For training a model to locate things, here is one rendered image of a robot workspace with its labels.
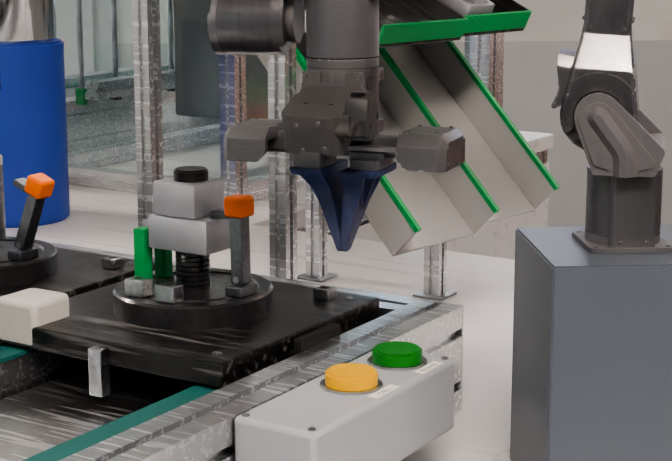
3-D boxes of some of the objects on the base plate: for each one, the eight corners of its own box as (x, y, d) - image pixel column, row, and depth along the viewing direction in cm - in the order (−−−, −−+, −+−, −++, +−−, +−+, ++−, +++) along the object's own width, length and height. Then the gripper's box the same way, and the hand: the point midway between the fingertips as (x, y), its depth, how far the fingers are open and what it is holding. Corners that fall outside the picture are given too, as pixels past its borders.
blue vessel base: (91, 214, 224) (85, 38, 219) (19, 232, 211) (11, 46, 206) (17, 204, 232) (9, 34, 227) (-57, 221, 219) (-67, 41, 214)
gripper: (468, 56, 114) (466, 251, 117) (250, 50, 121) (254, 234, 124) (445, 63, 108) (443, 267, 111) (218, 56, 115) (222, 249, 118)
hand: (343, 208), depth 117 cm, fingers closed
